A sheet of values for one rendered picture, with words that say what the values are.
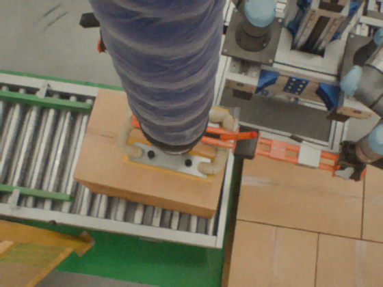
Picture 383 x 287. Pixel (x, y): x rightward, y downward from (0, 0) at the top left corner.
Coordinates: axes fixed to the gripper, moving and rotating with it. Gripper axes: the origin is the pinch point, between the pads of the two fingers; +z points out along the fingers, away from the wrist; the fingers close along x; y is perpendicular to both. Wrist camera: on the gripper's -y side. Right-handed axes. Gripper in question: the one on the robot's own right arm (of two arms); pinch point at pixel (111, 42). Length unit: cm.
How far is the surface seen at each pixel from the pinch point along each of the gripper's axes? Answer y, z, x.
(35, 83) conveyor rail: -53, 66, 1
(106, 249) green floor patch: -7, 126, -72
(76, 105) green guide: -27, 61, -7
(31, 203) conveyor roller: -38, 71, -58
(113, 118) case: 0.2, 31.0, -19.0
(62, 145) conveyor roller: -32, 71, -27
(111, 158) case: 3.9, 31.2, -36.1
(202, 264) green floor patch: 50, 127, -68
